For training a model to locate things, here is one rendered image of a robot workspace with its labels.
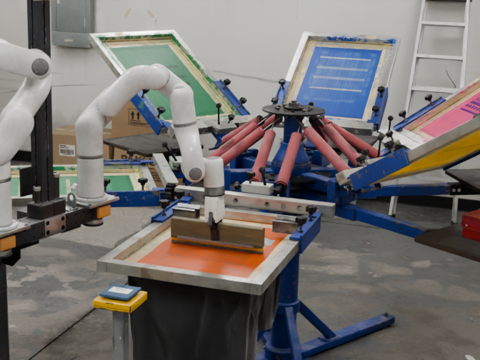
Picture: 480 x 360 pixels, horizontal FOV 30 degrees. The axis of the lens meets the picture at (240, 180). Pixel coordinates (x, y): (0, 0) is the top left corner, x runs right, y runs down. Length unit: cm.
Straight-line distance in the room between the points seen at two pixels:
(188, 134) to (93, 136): 33
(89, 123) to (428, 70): 461
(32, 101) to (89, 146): 40
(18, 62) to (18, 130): 20
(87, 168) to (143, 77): 39
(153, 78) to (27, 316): 242
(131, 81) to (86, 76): 521
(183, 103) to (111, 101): 25
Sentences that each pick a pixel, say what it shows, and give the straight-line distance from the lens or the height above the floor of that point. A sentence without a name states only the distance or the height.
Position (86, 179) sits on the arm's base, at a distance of 322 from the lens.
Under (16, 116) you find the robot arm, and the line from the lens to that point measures 280.
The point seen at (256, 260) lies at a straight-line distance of 321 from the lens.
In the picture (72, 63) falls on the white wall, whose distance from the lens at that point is 839.
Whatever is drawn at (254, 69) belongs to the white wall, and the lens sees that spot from 771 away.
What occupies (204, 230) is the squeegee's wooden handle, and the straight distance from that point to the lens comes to 330.
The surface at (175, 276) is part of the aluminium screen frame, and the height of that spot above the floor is 97.
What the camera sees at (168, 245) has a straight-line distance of 334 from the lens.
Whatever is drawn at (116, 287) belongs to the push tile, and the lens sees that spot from 290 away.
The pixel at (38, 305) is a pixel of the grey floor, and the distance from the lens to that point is 535.
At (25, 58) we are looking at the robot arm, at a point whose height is 169.
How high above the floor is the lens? 202
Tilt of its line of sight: 14 degrees down
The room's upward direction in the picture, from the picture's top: 2 degrees clockwise
